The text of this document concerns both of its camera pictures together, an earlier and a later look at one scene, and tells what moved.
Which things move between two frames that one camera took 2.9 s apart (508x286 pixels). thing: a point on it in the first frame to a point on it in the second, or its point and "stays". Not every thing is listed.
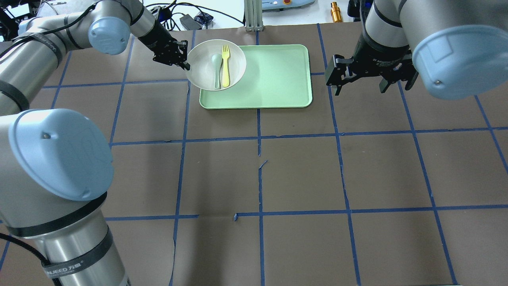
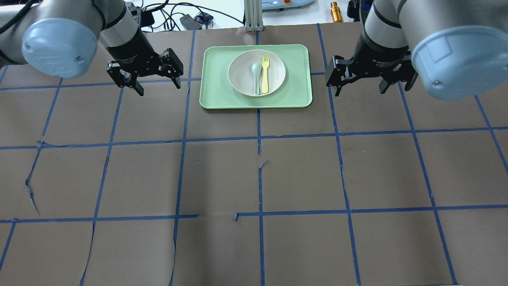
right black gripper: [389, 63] stays
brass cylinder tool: [336, 13] stays
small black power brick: [189, 23] stays
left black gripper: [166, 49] to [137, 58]
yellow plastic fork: [225, 52] to [265, 85]
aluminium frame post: [253, 13] stays
